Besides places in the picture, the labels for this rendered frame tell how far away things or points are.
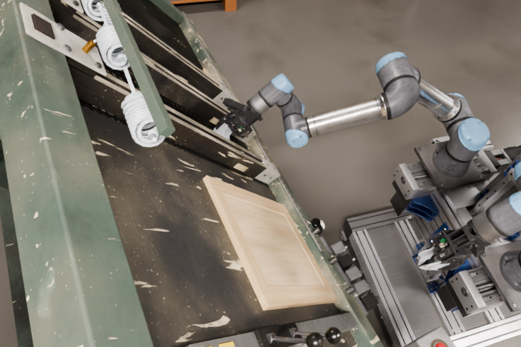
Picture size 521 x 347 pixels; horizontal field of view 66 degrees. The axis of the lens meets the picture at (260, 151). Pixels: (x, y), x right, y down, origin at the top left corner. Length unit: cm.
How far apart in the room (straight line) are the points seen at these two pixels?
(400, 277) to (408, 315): 20
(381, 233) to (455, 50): 230
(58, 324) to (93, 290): 5
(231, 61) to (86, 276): 314
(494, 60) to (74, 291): 421
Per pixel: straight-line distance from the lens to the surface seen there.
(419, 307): 251
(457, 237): 115
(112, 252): 64
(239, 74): 349
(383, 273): 247
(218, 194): 125
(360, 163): 308
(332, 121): 141
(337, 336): 103
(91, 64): 99
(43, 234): 65
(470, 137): 174
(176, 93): 150
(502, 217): 109
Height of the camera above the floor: 242
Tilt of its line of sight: 54 degrees down
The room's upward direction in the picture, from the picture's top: 7 degrees clockwise
